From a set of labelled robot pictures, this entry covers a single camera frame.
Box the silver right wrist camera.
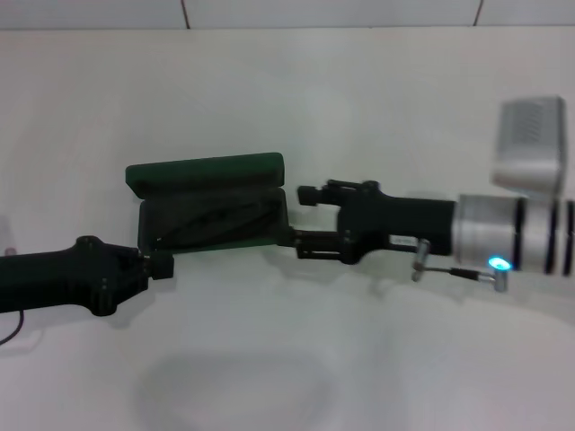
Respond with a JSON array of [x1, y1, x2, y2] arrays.
[[489, 96, 569, 201]]

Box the black round glasses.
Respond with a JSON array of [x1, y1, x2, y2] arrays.
[[155, 192, 279, 246]]

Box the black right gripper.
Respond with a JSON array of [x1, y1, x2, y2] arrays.
[[276, 179, 459, 266]]

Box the left gripper cable with connector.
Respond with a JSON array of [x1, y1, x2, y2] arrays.
[[0, 309, 26, 347]]

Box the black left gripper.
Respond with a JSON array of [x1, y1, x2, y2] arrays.
[[0, 235, 176, 319]]

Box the green glasses case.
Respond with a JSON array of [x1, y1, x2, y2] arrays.
[[125, 152, 291, 255]]

